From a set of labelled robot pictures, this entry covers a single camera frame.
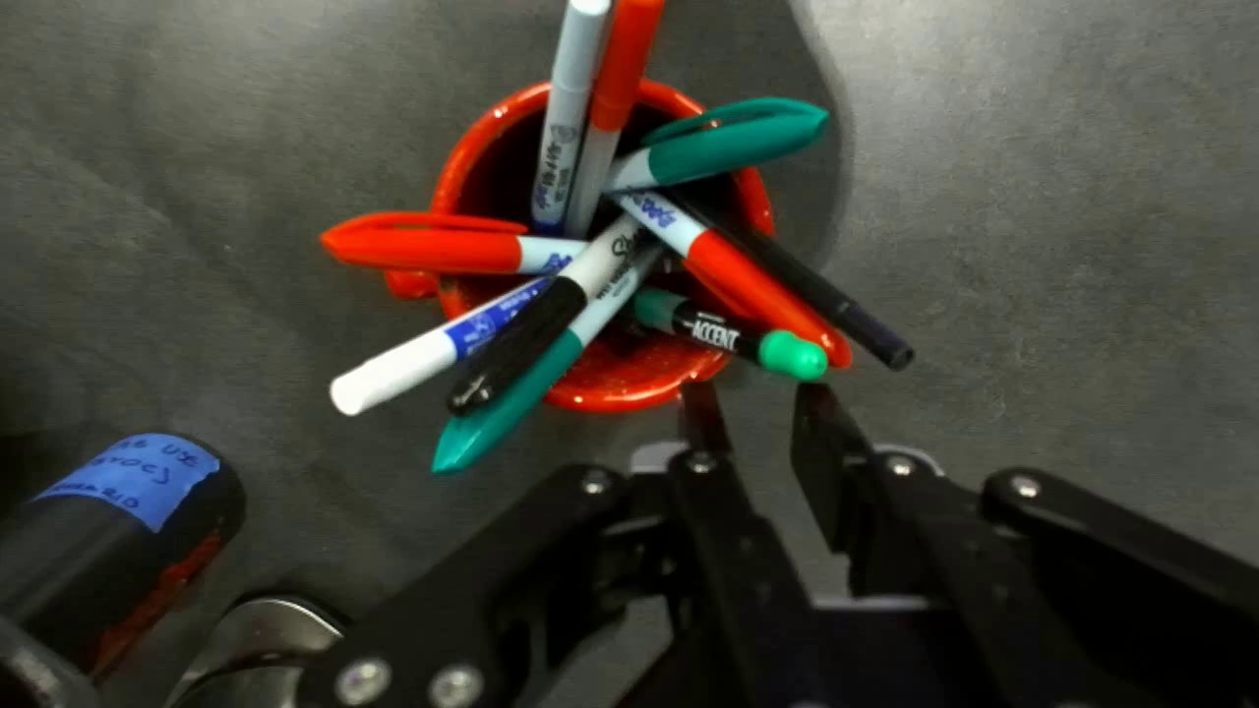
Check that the red capped marker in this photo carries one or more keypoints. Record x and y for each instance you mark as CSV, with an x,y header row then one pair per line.
x,y
420,246
762,294
629,63

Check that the black cylinder blue tape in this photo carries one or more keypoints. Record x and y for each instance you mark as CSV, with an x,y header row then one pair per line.
x,y
119,537

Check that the teal capped marker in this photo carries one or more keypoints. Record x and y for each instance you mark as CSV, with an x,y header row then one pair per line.
x,y
735,139
507,415

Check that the red mug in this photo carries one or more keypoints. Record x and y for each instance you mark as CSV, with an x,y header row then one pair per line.
x,y
507,160

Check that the grey marker blue print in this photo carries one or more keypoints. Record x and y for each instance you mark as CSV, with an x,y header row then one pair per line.
x,y
572,103

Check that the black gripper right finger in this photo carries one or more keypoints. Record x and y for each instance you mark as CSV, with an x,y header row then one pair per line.
x,y
917,553

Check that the white marker blue label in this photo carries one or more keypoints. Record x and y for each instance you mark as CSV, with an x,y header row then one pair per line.
x,y
397,371

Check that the black marker green cap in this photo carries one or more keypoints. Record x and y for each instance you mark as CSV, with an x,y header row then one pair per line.
x,y
790,354

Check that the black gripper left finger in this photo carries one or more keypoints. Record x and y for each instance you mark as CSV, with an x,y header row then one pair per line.
x,y
735,562

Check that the silver round metal part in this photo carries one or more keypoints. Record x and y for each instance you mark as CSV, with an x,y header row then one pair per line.
x,y
251,633

